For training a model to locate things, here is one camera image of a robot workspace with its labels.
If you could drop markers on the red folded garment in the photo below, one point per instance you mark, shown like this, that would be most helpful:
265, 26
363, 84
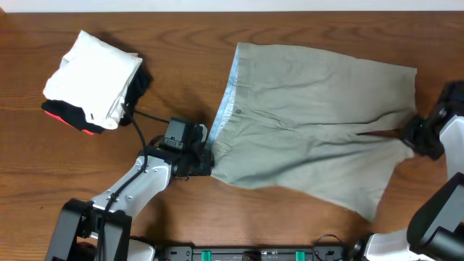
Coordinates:
60, 119

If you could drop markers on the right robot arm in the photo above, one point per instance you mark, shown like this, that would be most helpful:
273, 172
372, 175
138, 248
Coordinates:
435, 231

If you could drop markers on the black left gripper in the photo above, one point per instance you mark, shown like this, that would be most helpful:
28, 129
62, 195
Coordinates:
204, 159

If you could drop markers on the white folded garment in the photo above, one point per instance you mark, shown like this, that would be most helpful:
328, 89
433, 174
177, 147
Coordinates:
95, 77

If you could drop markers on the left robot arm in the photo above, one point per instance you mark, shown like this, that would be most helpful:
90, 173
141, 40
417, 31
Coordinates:
100, 229

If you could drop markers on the black folded garment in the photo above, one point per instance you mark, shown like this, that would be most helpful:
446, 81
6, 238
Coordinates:
75, 115

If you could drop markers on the khaki grey shorts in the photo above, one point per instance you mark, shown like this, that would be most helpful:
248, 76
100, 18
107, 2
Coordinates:
312, 120

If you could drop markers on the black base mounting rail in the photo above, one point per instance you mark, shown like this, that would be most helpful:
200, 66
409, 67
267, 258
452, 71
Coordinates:
239, 253

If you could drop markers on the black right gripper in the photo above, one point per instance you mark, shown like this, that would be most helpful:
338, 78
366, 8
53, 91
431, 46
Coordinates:
408, 138

